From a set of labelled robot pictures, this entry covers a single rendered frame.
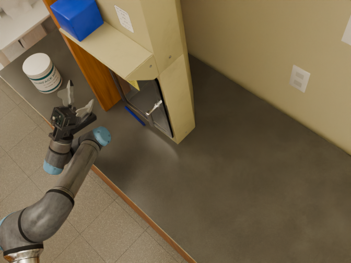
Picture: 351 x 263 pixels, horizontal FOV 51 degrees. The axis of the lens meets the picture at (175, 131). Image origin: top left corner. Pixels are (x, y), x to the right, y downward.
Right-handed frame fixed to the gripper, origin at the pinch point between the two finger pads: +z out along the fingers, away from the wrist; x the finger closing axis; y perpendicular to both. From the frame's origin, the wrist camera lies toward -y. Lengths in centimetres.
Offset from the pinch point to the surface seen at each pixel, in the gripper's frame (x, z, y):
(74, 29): -2.4, 22.1, 13.2
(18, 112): 139, -105, -80
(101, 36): -5.8, 22.1, 5.7
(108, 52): -12.6, 20.2, 7.6
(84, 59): 13.4, 5.2, -9.4
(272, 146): -54, 2, -55
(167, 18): -23.8, 36.4, 2.3
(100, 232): 14, -117, -68
